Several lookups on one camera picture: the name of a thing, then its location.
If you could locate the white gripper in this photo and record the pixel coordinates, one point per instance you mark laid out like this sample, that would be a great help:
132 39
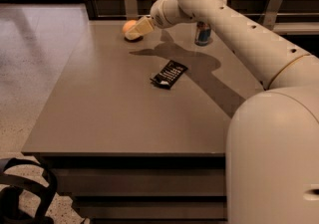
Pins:
159 16

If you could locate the orange fruit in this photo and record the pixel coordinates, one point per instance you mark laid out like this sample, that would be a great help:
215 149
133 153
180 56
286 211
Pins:
128 25

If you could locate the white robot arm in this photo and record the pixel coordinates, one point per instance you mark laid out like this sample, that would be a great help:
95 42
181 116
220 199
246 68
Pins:
272 146

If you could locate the black snack wrapper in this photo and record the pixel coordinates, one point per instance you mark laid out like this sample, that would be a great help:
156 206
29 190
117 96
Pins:
168 75

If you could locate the blue silver energy drink can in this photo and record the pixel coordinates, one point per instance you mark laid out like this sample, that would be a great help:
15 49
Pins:
203 34

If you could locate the grey drawer cabinet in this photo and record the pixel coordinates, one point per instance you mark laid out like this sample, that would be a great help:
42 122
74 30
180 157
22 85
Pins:
128 152

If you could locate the left metal bracket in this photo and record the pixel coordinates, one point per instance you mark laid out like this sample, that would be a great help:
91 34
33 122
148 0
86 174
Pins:
131 8

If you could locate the metal bracket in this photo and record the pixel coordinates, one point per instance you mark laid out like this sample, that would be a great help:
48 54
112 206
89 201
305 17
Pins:
269 15
131 8

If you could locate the right metal bracket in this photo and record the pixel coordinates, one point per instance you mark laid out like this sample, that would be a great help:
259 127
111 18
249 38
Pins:
269 15

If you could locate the black bag with strap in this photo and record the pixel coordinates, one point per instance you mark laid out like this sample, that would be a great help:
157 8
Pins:
14 185

